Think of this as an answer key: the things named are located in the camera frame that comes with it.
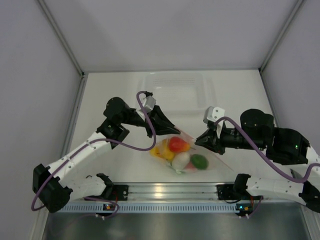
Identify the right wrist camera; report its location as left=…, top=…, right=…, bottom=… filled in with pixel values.
left=203, top=106, right=225, bottom=124

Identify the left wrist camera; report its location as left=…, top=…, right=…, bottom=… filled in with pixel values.
left=141, top=91, right=156, bottom=113

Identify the purple cable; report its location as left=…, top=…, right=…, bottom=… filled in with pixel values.
left=214, top=116, right=320, bottom=183
left=30, top=90, right=157, bottom=211

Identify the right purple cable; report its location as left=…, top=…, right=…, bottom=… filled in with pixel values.
left=214, top=116, right=320, bottom=183

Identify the yellow fake banana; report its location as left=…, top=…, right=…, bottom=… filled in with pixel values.
left=149, top=146, right=163, bottom=159

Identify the green fake avocado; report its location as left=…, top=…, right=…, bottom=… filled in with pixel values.
left=190, top=154, right=209, bottom=170

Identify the red fake apple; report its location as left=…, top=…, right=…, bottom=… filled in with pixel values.
left=168, top=136, right=191, bottom=153

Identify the clear zip top bag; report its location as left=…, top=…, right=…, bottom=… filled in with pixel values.
left=149, top=131, right=233, bottom=174

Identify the orange fake mango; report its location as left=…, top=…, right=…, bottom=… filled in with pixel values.
left=159, top=139, right=175, bottom=163

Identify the clear plastic perforated bin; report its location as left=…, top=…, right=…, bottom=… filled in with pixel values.
left=138, top=71, right=217, bottom=114

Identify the white slotted cable duct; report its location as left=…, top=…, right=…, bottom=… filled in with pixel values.
left=58, top=201, right=251, bottom=214

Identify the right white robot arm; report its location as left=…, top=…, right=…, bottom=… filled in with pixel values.
left=195, top=106, right=320, bottom=213

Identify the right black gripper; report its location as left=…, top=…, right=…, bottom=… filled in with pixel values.
left=195, top=124, right=266, bottom=156

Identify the pink fake peach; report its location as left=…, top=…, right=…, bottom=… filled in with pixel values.
left=183, top=161, right=198, bottom=172

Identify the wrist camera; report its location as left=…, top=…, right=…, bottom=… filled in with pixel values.
left=203, top=106, right=225, bottom=124
left=141, top=91, right=156, bottom=113

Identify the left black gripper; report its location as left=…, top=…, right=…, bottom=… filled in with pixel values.
left=119, top=101, right=180, bottom=138

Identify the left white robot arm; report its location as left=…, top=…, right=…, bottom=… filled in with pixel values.
left=31, top=91, right=181, bottom=213

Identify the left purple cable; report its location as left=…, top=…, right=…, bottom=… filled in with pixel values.
left=30, top=90, right=157, bottom=211

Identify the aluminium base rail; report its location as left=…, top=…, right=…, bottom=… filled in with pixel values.
left=69, top=181, right=306, bottom=201

